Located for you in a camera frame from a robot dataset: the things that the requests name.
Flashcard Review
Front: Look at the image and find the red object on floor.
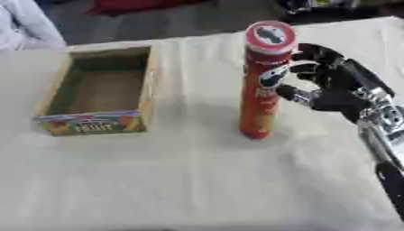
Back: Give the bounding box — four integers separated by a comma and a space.
85, 0, 212, 15

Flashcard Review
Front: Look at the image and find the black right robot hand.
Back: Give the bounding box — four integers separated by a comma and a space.
274, 42, 398, 125

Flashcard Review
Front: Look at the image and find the person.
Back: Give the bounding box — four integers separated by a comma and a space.
0, 0, 69, 52

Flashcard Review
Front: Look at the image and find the open tan cardboard box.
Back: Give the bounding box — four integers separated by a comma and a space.
32, 44, 161, 137

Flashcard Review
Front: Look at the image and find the dark bag on floor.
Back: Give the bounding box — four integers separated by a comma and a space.
274, 0, 404, 25

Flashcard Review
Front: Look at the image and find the red cylindrical snack can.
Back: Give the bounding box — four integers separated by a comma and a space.
238, 20, 298, 141

